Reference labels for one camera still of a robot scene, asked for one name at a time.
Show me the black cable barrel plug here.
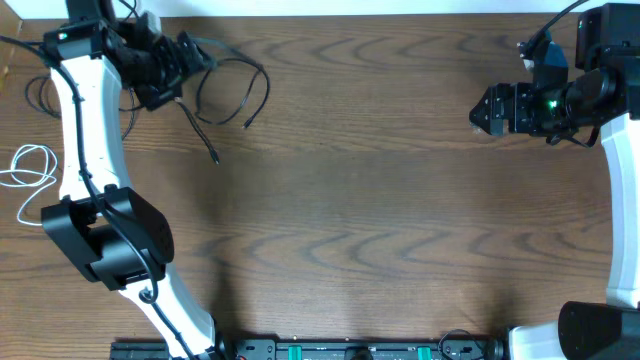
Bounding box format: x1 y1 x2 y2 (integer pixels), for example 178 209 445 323
119 89 220 165

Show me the thick black usb cable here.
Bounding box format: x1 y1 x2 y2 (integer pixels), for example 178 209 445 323
192 37 272 130

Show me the thin black cable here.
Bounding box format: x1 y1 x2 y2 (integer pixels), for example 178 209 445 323
24 0 144 121

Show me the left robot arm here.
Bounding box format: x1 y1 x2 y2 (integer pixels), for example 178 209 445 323
41 0 234 359

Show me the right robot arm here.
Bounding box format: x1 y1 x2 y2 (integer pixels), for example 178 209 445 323
469 3 639 359

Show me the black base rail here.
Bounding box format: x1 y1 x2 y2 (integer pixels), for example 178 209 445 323
109 337 506 360

